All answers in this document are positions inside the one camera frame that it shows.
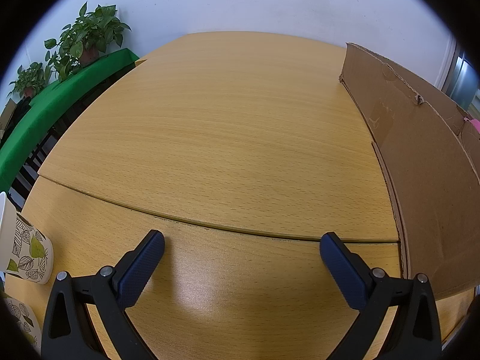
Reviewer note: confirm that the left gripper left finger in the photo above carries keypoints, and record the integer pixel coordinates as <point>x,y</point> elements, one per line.
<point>68,329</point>

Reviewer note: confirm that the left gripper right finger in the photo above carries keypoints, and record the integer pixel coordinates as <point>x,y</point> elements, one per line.
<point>415,330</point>

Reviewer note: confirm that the brown cardboard box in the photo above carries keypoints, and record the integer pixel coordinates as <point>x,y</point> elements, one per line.
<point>431,177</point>

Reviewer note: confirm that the pink plush toy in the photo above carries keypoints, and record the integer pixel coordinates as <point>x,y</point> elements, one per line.
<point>474,122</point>

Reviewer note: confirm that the green table cloth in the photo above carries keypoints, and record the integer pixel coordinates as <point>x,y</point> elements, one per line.
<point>48,106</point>

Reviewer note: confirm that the small potted green plant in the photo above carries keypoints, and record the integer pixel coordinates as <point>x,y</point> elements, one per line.
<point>31,80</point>

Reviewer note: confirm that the large potted green plant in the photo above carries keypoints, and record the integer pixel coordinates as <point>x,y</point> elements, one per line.
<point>83,41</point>

